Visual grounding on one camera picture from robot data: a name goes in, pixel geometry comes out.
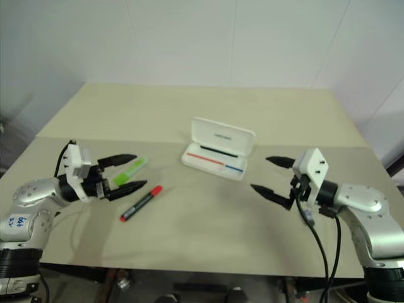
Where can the white hinged pencil case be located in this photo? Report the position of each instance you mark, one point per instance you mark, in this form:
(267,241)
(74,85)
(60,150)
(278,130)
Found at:
(221,135)

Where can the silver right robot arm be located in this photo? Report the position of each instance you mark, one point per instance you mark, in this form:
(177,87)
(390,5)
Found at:
(366,202)

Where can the metallic caster under table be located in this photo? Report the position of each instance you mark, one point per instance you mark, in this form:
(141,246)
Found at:
(123,279)

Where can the black marker with red cap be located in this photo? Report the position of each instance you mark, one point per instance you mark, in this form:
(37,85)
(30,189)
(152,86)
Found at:
(139,205)

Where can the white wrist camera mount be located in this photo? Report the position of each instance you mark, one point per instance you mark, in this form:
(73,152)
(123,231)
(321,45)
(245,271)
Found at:
(75,158)
(315,167)

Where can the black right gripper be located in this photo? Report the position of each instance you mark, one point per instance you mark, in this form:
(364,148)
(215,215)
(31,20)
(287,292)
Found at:
(300,189)

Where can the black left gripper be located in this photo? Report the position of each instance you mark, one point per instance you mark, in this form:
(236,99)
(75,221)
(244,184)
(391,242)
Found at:
(91,186)

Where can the dark rounded shape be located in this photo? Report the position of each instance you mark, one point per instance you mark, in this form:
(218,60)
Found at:
(168,298)
(235,295)

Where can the dark stand behind table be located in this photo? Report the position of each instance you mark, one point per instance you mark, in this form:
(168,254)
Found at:
(396,170)

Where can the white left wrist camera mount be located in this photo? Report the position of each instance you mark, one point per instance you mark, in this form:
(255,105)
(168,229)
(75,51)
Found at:
(75,158)

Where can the dark table frame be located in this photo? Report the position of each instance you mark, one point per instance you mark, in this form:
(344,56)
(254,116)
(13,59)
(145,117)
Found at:
(79,269)

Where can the green highlighter pen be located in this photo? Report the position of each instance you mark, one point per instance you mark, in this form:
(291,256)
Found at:
(131,172)

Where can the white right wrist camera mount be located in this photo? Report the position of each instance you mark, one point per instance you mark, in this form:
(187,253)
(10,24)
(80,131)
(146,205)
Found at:
(315,167)

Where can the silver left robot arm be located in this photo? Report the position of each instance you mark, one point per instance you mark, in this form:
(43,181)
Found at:
(30,192)

